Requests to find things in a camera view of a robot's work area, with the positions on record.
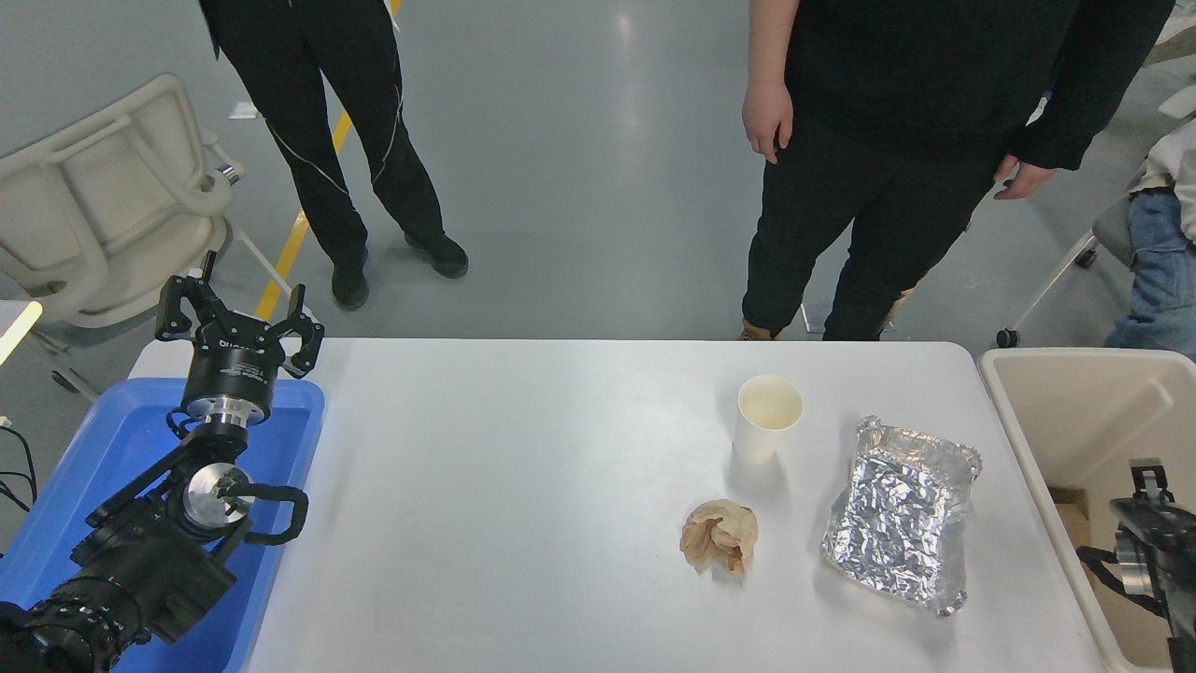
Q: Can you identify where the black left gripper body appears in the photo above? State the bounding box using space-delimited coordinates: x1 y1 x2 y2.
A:
182 320 287 405

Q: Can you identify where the white paper cup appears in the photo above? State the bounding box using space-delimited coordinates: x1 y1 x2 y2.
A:
732 375 804 465

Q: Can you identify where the person's right hand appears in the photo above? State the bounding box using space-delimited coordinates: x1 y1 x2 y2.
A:
742 79 795 165

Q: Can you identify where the person's left hand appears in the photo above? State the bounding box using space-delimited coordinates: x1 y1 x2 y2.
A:
992 154 1059 201

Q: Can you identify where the blue plastic tray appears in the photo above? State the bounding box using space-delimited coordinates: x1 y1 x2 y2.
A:
0 377 326 673

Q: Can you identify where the folded white plastic chair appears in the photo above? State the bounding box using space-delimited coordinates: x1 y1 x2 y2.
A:
0 73 317 403

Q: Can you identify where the person with striped trousers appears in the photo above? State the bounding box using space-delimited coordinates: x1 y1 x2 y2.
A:
198 0 470 311

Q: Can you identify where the crumpled tan paper ball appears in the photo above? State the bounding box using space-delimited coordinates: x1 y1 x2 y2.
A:
679 499 759 577

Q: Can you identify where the metal floor plate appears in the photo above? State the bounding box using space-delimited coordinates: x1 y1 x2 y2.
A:
801 301 895 336

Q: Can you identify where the silver foil tray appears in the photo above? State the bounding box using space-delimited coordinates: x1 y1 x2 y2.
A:
821 416 984 619

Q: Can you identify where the person with tan boots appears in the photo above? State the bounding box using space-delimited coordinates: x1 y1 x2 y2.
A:
741 0 1176 342

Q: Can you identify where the grey office chair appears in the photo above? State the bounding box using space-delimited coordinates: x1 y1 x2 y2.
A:
995 192 1137 349

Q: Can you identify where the large pale plastic bin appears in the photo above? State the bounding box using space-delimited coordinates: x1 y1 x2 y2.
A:
977 348 1196 673

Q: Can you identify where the seated person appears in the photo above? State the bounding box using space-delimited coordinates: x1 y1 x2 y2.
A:
1105 120 1196 362

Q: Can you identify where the thin black cable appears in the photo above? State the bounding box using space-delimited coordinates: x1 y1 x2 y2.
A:
0 416 39 513

